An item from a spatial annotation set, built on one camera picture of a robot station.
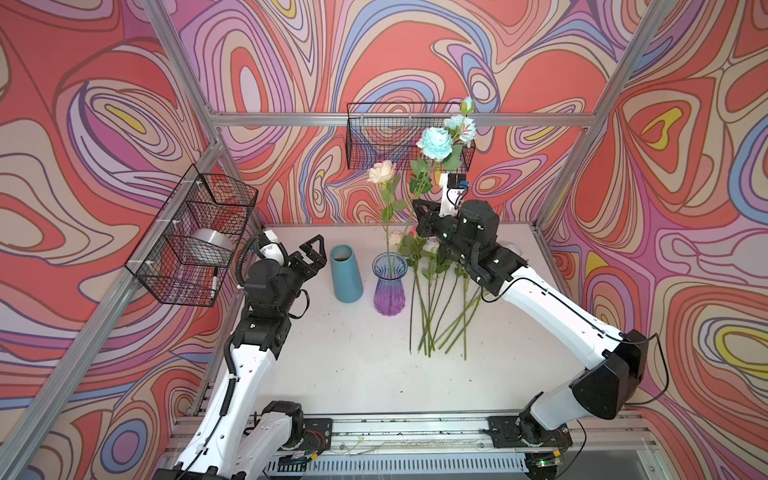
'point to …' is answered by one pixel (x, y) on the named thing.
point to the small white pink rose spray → (432, 270)
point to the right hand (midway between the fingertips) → (413, 210)
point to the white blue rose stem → (465, 320)
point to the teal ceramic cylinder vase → (347, 278)
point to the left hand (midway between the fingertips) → (316, 242)
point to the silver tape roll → (211, 244)
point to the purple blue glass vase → (389, 294)
